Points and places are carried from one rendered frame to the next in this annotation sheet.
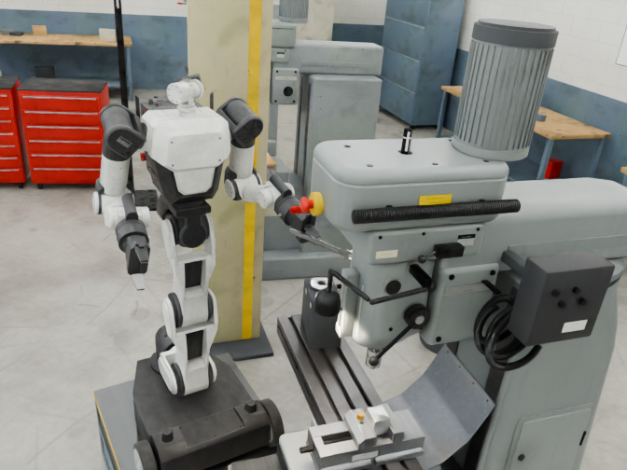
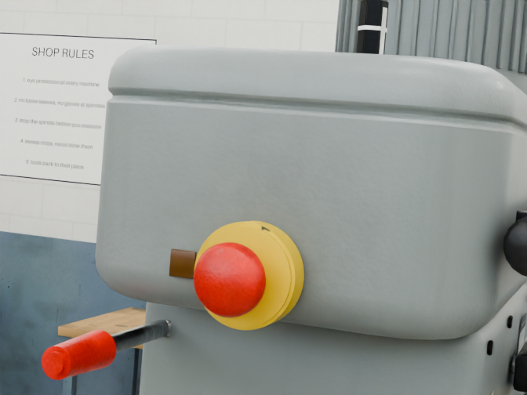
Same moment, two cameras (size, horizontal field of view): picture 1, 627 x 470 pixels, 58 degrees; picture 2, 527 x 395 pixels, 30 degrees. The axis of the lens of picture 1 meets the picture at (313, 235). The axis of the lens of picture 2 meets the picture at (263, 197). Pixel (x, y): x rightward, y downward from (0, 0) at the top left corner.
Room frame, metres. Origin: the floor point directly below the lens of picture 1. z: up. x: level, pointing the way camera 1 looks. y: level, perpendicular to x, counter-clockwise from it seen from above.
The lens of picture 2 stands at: (0.97, 0.42, 1.83)
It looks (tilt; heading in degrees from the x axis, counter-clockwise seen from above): 3 degrees down; 310
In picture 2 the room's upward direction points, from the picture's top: 5 degrees clockwise
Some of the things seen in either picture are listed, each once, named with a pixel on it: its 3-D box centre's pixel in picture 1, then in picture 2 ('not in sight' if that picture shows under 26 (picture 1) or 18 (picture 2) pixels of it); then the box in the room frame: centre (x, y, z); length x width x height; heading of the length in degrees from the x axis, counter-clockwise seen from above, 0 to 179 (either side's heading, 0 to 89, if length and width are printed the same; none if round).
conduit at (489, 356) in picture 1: (501, 325); not in sight; (1.31, -0.54, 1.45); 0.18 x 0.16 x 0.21; 110
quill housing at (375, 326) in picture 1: (385, 291); not in sight; (1.40, -0.22, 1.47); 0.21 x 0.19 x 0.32; 20
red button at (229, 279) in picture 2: (307, 204); (233, 278); (1.32, 0.02, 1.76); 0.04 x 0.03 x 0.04; 20
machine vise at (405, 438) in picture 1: (366, 435); not in sight; (1.31, -0.22, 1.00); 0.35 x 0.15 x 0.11; 110
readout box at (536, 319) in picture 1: (561, 298); not in sight; (1.19, -0.61, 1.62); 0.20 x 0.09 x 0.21; 110
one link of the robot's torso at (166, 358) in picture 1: (188, 368); not in sight; (1.92, 0.49, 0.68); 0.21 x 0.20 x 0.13; 33
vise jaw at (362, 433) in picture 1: (359, 428); not in sight; (1.31, -0.19, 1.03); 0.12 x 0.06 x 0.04; 20
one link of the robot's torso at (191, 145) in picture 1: (182, 147); not in sight; (1.91, 0.49, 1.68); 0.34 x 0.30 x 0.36; 123
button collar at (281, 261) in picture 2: (315, 203); (248, 274); (1.32, 0.00, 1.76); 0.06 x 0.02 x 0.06; 20
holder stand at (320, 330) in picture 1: (322, 311); not in sight; (1.91, -0.06, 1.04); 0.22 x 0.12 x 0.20; 13
